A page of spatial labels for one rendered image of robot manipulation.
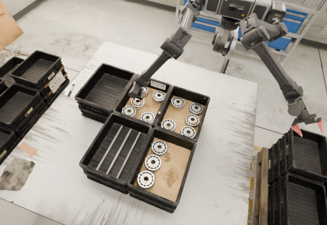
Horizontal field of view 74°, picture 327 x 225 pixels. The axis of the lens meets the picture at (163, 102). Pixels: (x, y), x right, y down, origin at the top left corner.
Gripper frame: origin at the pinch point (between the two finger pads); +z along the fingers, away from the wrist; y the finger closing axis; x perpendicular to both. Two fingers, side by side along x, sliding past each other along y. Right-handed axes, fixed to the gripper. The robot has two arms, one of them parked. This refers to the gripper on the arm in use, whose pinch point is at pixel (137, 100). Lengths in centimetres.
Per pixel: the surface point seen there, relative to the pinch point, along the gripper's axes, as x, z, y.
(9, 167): -72, 17, -58
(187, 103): 15.4, 3.4, 34.6
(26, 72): 14, 40, -130
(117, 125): -23.1, 4.4, -5.0
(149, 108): -0.4, 3.9, 9.8
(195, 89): 44, 16, 37
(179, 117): 0.7, 3.5, 33.3
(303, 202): -7, 46, 147
